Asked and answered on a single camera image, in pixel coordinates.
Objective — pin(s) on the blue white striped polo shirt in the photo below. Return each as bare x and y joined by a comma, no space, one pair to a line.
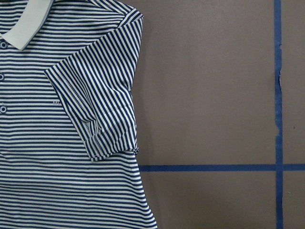
68,135

